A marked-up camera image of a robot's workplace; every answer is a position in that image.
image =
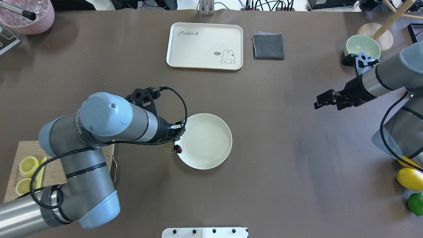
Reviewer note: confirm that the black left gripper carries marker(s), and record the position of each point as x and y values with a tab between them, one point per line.
163	131

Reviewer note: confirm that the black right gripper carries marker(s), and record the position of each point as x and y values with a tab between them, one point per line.
353	89

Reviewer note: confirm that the cream round plate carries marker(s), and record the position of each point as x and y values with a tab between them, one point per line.
206	142

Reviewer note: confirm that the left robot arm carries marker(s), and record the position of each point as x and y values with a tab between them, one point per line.
88	195

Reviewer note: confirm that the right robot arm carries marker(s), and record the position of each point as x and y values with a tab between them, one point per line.
400	131

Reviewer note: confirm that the cream rabbit tray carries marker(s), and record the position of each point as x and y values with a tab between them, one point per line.
205	46

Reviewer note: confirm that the green bowl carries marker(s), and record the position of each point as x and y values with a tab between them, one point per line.
360	43

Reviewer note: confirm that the grey folded cloth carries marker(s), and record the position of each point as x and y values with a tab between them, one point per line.
268	46

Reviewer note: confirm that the wooden cup stand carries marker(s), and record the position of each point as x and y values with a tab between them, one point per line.
380	33

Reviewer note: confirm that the yellow lemon outer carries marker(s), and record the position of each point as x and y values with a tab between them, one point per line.
406	162

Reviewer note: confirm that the wine glass rack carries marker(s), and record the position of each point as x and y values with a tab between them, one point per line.
414	29

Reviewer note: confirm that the yellow lemon near lime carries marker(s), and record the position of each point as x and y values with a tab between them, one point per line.
410	179

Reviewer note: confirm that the green lime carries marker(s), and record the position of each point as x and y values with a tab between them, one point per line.
415	203

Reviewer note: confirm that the yellow plastic knife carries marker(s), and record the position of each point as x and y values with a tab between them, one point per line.
39	177

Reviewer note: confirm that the lemon slice upper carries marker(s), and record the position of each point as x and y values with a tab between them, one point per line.
28	166

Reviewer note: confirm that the lemon slice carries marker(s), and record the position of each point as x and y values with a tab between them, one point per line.
23	186
28	166

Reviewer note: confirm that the lemon slice lower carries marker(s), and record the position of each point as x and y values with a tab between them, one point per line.
23	186

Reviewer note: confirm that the pink ice bowl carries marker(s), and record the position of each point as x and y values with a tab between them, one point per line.
30	17

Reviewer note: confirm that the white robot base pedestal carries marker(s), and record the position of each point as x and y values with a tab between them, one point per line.
206	232

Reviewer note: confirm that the aluminium frame post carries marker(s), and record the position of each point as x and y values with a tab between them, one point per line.
206	7

